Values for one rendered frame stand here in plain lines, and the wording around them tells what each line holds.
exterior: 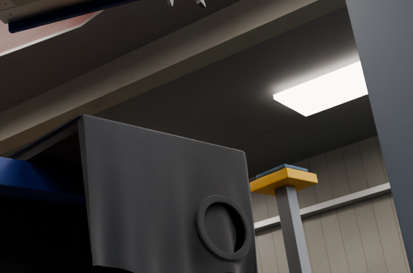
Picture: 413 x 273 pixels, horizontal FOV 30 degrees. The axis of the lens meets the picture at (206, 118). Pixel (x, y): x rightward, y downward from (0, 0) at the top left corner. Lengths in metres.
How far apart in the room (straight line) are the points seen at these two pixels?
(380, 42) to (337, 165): 6.93
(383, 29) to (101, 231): 0.65
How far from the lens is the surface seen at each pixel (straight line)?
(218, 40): 5.22
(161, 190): 1.57
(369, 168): 8.23
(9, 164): 1.60
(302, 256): 2.00
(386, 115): 1.44
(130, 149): 1.54
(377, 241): 8.08
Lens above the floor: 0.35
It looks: 22 degrees up
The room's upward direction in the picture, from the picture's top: 9 degrees counter-clockwise
